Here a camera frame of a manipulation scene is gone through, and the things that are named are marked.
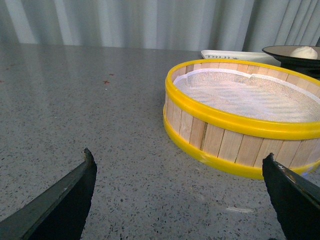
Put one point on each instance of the white rectangular tray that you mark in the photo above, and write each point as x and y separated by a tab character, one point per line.
259	57

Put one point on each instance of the yellow-rimmed bamboo steamer basket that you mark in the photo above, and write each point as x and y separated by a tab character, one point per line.
237	144

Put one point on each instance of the grey pleated curtain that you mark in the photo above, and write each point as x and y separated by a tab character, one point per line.
194	25

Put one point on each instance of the white steamer mesh liner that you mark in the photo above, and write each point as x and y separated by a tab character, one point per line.
254	96

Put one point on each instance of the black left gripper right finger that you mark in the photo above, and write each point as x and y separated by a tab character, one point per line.
295	200

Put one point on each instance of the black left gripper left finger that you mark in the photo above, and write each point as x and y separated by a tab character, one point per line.
60	212

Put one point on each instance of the tan plate with black rim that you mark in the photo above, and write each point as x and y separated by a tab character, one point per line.
309	67

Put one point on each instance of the white steamed bun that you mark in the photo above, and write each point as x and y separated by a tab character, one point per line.
304	52

